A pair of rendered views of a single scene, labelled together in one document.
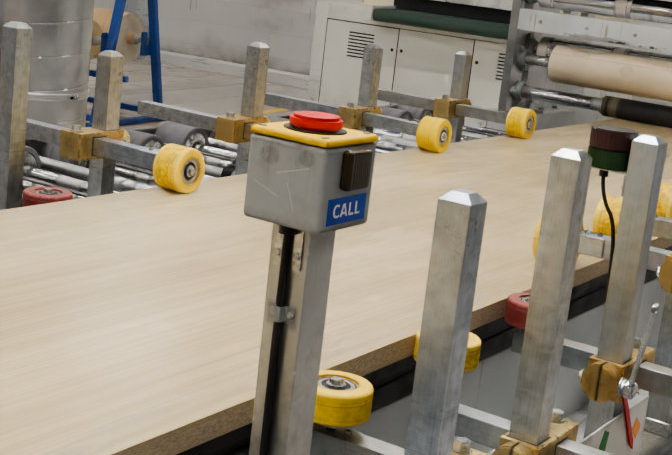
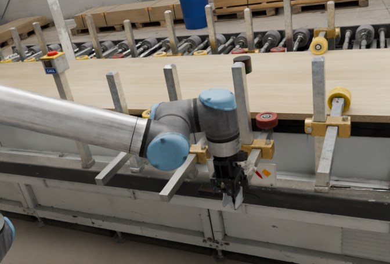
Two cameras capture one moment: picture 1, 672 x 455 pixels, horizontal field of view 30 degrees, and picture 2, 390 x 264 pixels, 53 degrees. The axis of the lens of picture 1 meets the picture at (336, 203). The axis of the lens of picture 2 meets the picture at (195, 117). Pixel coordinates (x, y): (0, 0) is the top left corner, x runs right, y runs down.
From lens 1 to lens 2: 2.05 m
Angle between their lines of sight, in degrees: 80
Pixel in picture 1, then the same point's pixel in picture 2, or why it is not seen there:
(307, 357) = (62, 96)
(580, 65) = not seen: outside the picture
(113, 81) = (329, 11)
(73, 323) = not seen: hidden behind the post
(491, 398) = (284, 148)
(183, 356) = (158, 97)
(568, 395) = (369, 170)
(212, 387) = (140, 104)
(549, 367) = not seen: hidden behind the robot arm
